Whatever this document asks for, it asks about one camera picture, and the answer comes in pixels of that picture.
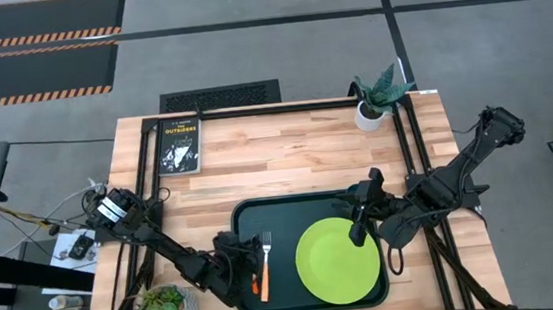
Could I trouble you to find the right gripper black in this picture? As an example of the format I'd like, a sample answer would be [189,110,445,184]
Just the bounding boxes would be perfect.
[343,165,404,249]

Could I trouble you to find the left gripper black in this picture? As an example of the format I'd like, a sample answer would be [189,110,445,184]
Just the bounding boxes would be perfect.
[212,228,267,285]

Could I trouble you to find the metal fork orange handle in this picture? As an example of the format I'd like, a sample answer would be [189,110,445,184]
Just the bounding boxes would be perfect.
[254,230,279,304]

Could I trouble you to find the spoon with orange handle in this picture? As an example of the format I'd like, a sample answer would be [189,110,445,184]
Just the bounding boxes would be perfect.
[249,270,263,298]

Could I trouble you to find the lime green plate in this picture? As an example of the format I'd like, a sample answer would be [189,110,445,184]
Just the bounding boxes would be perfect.
[291,212,386,310]

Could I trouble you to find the dark green plastic tray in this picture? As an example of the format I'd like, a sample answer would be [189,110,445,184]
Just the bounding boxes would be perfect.
[228,185,392,310]

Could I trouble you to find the snake plant in white pot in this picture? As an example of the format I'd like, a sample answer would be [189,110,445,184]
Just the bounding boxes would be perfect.
[348,61,421,134]

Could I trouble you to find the black paperback book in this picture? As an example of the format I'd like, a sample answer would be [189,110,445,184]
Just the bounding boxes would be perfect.
[153,114,207,178]

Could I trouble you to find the black floor vent grille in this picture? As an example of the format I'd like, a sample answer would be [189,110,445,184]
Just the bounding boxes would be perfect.
[157,77,283,115]

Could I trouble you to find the small black device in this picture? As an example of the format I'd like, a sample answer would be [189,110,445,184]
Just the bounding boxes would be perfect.
[66,233,97,262]

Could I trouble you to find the white paper sheet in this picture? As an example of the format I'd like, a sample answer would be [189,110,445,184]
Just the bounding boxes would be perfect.
[45,228,103,272]

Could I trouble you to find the clear plastic bottle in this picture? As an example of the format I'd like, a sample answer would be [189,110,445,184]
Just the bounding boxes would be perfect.
[46,292,85,310]

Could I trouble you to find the black mat with hazard stripes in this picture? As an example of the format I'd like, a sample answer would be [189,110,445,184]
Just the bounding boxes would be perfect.
[0,0,131,50]
[0,39,125,109]

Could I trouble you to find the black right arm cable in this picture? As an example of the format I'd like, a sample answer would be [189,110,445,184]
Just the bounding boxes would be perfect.
[386,242,408,278]

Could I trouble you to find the white cable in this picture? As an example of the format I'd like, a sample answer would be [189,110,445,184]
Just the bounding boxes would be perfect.
[0,177,114,256]

